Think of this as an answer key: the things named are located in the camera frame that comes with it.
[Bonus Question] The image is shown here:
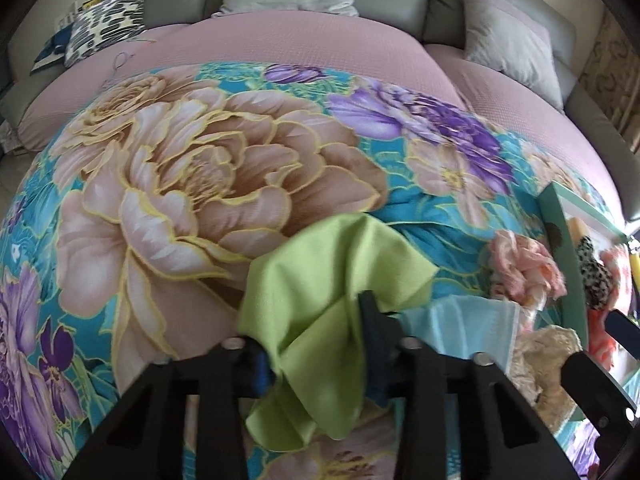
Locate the grey sofa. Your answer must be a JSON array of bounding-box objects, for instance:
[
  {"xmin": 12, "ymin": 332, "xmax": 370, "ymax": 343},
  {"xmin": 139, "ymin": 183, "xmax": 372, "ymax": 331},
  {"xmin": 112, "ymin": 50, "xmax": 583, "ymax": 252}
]
[{"xmin": 1, "ymin": 0, "xmax": 579, "ymax": 127}]

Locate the pink white scrunchie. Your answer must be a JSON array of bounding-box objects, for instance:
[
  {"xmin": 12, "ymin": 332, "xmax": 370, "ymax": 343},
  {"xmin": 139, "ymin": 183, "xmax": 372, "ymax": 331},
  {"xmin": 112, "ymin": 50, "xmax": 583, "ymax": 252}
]
[{"xmin": 488, "ymin": 230, "xmax": 567, "ymax": 310}]

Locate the floral teal blanket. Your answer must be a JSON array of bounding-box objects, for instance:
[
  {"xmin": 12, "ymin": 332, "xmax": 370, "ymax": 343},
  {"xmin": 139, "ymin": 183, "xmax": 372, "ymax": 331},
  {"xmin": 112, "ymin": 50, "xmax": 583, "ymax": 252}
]
[{"xmin": 1, "ymin": 63, "xmax": 610, "ymax": 479}]

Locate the black white patterned cushion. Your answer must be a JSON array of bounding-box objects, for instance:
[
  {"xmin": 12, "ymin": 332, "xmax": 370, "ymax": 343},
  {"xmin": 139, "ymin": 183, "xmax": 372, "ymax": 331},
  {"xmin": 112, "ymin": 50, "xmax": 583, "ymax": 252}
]
[{"xmin": 64, "ymin": 0, "xmax": 145, "ymax": 68}]

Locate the blue face mask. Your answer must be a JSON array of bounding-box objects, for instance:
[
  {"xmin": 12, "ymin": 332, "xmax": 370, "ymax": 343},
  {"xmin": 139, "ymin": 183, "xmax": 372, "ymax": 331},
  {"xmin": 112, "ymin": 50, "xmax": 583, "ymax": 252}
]
[{"xmin": 395, "ymin": 296, "xmax": 521, "ymax": 372}]

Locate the cream lace scrunchie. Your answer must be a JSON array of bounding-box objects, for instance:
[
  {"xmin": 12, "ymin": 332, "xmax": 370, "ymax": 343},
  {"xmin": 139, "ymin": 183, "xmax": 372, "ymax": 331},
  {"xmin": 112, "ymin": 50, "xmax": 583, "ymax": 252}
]
[{"xmin": 508, "ymin": 325, "xmax": 582, "ymax": 434}]

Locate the black white spotted scrunchie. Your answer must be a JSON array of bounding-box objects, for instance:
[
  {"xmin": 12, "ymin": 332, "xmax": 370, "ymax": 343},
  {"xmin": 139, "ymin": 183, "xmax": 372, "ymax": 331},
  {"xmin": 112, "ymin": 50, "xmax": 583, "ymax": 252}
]
[{"xmin": 576, "ymin": 236, "xmax": 614, "ymax": 311}]

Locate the grey pink right cushion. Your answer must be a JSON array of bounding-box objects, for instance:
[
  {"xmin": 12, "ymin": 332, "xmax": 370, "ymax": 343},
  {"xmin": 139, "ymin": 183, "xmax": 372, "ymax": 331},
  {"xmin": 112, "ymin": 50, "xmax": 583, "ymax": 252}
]
[{"xmin": 463, "ymin": 0, "xmax": 563, "ymax": 110}]

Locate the beige round powder puff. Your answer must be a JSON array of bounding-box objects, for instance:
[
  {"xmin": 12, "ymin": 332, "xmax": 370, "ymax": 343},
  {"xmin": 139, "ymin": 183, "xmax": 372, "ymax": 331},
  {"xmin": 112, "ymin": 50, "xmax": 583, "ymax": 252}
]
[{"xmin": 566, "ymin": 217, "xmax": 591, "ymax": 246}]

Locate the light green cloth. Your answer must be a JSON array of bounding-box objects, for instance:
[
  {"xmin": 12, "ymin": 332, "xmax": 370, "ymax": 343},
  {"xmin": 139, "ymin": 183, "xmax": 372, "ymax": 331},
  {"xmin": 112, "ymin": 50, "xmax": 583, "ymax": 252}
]
[{"xmin": 238, "ymin": 214, "xmax": 438, "ymax": 452}]

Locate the pink white striped fuzzy sock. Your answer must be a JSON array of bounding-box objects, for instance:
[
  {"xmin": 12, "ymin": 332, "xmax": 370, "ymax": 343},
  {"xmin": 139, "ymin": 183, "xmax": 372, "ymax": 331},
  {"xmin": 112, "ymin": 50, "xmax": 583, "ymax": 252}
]
[{"xmin": 588, "ymin": 245, "xmax": 632, "ymax": 372}]

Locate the teal white storage box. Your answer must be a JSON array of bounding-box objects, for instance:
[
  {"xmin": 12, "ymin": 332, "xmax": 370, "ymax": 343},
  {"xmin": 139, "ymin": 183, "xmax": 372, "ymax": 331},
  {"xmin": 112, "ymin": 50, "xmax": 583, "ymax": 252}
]
[{"xmin": 537, "ymin": 180, "xmax": 640, "ymax": 461}]

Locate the patterned curtain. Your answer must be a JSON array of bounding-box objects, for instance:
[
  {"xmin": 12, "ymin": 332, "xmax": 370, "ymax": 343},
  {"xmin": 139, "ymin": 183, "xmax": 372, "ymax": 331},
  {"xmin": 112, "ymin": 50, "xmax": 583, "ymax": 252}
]
[{"xmin": 579, "ymin": 10, "xmax": 640, "ymax": 156}]

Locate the yellow sponge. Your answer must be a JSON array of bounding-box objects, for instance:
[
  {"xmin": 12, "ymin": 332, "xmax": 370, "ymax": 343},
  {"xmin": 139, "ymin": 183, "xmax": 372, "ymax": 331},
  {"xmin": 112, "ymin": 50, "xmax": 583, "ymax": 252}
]
[{"xmin": 629, "ymin": 252, "xmax": 640, "ymax": 296}]

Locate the dark blue cushion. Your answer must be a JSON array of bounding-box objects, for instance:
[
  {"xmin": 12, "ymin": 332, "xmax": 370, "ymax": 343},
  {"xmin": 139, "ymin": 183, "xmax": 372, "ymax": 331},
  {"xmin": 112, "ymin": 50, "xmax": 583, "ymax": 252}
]
[{"xmin": 30, "ymin": 25, "xmax": 73, "ymax": 74}]

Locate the pink sofa seat cover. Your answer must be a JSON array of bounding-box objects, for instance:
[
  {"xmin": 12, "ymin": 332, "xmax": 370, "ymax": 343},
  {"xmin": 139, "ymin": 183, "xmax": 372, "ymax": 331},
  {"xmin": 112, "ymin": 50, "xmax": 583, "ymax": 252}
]
[{"xmin": 15, "ymin": 11, "xmax": 638, "ymax": 220}]

